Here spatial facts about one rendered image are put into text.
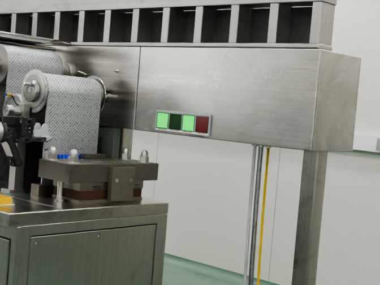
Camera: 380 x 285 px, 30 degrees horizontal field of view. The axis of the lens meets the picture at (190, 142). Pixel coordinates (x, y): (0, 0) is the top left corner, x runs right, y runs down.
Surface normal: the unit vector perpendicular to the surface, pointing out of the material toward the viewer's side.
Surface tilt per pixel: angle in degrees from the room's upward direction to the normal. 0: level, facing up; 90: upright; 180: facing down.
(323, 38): 90
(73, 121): 90
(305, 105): 90
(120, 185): 90
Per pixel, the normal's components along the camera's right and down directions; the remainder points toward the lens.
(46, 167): -0.66, -0.01
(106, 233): 0.75, 0.10
